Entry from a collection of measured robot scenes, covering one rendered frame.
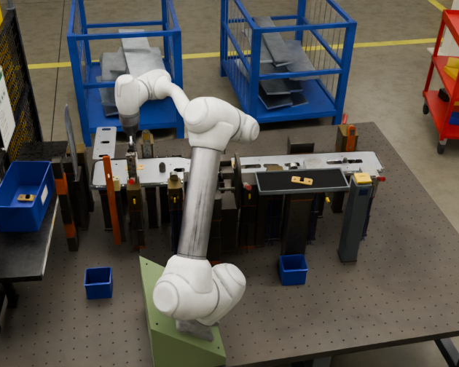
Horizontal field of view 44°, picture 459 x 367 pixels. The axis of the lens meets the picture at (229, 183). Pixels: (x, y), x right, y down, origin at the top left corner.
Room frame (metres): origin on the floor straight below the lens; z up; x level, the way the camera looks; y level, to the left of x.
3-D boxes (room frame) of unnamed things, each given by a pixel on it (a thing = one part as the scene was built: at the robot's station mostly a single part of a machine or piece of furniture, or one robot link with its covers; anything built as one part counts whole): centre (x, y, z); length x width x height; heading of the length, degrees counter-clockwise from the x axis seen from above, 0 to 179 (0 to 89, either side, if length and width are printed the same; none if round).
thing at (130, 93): (2.13, 0.43, 1.41); 0.13 x 0.11 x 0.16; 145
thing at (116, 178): (1.98, 0.50, 0.88); 0.04 x 0.04 x 0.37; 7
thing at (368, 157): (2.19, -0.04, 1.00); 1.38 x 0.22 x 0.02; 97
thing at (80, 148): (2.21, 0.73, 0.88); 0.08 x 0.08 x 0.36; 7
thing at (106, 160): (1.95, 0.52, 0.95); 0.03 x 0.01 x 0.50; 97
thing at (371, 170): (2.07, -0.63, 0.88); 0.12 x 0.07 x 0.36; 7
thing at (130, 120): (2.12, 0.44, 1.30); 0.09 x 0.09 x 0.06
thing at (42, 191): (1.81, 0.84, 1.09); 0.30 x 0.17 x 0.13; 1
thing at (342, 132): (2.45, -0.59, 0.88); 0.14 x 0.09 x 0.36; 7
